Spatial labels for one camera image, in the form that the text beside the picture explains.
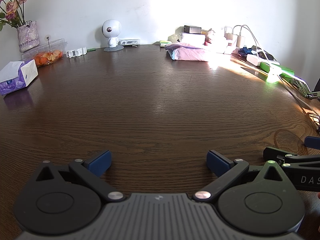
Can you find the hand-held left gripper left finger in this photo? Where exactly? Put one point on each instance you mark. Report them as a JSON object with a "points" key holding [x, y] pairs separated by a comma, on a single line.
{"points": [[100, 163]]}

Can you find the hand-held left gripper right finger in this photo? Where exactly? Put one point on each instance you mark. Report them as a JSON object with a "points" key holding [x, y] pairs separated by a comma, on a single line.
{"points": [[217, 163]]}

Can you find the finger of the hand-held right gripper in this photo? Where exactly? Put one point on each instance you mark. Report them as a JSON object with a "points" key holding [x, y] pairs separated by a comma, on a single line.
{"points": [[280, 153], [313, 143]]}

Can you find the pastel pink blue garment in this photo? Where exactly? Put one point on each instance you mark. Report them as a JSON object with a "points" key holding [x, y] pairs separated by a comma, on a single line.
{"points": [[192, 54]]}

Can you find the green folding stand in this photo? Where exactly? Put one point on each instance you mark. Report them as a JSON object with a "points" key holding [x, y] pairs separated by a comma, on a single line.
{"points": [[300, 86]]}

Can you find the green box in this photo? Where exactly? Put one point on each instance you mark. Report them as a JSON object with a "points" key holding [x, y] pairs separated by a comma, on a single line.
{"points": [[271, 72]]}

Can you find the white power strip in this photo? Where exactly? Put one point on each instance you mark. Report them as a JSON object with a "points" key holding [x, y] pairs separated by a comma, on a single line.
{"points": [[255, 59]]}

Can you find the black adapter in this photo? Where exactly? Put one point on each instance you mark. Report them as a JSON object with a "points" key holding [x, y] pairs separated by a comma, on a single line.
{"points": [[263, 53]]}

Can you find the dark blue item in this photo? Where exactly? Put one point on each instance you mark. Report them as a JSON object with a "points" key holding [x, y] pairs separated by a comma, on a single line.
{"points": [[244, 51]]}

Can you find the white plastic clip device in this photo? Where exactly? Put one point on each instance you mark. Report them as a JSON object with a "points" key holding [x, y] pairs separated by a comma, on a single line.
{"points": [[75, 52]]}

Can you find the small flat green item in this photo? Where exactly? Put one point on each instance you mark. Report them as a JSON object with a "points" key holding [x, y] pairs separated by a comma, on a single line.
{"points": [[91, 49]]}

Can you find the purple white tissue pack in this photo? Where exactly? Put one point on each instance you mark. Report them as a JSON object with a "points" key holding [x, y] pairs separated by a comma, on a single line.
{"points": [[26, 73]]}

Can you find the white charger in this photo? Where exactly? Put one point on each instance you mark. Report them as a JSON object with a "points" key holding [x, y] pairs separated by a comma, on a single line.
{"points": [[241, 42], [230, 35]]}

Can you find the clear plastic fruit container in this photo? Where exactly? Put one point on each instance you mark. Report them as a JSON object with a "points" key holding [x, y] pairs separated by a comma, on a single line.
{"points": [[47, 55]]}

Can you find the white rectangular gadget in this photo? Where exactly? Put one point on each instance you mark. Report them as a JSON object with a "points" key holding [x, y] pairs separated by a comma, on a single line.
{"points": [[130, 42]]}

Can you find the pink packet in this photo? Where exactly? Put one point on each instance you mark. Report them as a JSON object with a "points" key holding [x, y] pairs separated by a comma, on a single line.
{"points": [[210, 37]]}

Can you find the white box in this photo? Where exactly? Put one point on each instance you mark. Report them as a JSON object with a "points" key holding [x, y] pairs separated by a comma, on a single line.
{"points": [[192, 38]]}

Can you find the green white packet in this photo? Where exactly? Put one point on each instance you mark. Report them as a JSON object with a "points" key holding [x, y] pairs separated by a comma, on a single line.
{"points": [[165, 43]]}

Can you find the pale yellow plastic bag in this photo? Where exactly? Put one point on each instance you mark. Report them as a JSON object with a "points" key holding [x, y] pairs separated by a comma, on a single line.
{"points": [[173, 37]]}

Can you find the white robot-shaped desk fan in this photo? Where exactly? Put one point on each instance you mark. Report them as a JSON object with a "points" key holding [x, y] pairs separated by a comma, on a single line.
{"points": [[111, 28]]}

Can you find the dark grey box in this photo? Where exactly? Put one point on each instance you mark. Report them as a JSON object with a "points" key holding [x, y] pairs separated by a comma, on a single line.
{"points": [[192, 29]]}

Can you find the textured pale flower vase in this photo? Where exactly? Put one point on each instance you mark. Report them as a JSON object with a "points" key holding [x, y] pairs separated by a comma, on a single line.
{"points": [[28, 38]]}

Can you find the dried rose bouquet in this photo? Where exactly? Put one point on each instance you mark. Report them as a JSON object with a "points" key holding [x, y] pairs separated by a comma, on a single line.
{"points": [[11, 6]]}

